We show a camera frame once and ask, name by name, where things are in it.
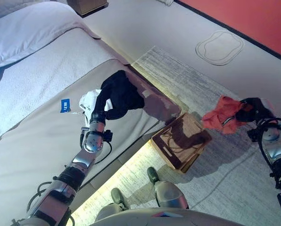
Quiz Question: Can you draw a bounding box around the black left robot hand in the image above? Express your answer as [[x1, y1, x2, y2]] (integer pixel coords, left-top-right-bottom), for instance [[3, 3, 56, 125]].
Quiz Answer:
[[90, 93, 113, 123]]

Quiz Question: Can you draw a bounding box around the brown wooden nightstand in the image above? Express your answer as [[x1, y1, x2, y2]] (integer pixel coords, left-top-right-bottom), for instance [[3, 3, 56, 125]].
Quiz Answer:
[[67, 0, 108, 16]]

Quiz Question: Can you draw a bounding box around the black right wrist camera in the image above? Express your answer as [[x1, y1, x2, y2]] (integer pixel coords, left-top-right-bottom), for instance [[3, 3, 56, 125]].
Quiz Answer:
[[247, 129, 262, 142]]

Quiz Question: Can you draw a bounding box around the blue garment tag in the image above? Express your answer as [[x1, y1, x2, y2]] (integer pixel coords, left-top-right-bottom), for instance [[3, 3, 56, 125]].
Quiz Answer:
[[60, 98, 72, 113]]

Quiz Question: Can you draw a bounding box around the black garment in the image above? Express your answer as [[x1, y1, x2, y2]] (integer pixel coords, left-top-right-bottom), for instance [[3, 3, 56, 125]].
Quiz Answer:
[[99, 70, 145, 121]]

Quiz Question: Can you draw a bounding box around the woven brown basket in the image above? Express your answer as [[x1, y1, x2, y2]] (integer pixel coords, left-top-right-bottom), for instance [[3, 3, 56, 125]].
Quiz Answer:
[[150, 112, 213, 175]]

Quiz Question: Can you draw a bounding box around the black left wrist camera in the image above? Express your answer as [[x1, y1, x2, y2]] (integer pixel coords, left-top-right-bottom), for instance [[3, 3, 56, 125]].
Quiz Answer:
[[104, 129, 114, 142]]

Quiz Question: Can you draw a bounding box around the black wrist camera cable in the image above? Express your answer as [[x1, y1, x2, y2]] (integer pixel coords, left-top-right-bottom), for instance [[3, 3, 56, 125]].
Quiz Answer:
[[94, 140, 113, 165]]

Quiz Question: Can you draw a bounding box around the bed with beige cover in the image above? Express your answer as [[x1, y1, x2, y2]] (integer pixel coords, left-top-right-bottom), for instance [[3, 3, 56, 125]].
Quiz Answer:
[[0, 58, 182, 226]]

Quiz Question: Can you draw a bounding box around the pale outlined floor mat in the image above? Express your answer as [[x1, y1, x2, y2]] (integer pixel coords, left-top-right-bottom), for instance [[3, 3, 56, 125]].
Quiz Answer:
[[195, 30, 245, 66]]

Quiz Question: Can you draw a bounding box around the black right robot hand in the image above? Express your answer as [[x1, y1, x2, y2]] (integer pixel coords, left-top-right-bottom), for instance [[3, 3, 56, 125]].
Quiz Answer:
[[234, 97, 277, 123]]

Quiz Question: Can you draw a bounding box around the white pillow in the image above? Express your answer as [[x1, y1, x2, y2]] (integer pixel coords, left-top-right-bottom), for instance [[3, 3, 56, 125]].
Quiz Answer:
[[0, 2, 101, 69]]

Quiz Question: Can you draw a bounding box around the grey upholstered bed frame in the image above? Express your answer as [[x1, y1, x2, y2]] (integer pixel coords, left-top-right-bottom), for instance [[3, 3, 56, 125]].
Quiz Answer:
[[68, 131, 155, 212]]

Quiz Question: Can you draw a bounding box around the grey streaked rug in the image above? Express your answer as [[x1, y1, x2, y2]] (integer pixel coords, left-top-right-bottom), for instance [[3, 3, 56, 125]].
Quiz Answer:
[[69, 46, 281, 226]]

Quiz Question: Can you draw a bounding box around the grey right robot leg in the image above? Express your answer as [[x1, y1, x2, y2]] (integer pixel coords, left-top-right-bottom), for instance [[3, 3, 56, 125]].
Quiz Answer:
[[146, 166, 190, 210]]

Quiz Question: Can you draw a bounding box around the white garment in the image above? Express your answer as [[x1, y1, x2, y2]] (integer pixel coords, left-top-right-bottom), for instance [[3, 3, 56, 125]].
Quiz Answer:
[[78, 89, 113, 125]]

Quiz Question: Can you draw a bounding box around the red garment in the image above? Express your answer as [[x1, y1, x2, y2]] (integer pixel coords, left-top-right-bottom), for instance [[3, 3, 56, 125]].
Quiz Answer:
[[201, 95, 254, 135]]

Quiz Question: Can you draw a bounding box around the white textured blanket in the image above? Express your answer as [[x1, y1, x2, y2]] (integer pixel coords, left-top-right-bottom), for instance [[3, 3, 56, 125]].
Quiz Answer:
[[0, 28, 129, 144]]

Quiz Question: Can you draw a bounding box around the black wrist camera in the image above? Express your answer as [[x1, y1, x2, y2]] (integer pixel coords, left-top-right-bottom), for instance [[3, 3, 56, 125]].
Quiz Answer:
[[247, 129, 262, 142], [104, 129, 114, 142]]

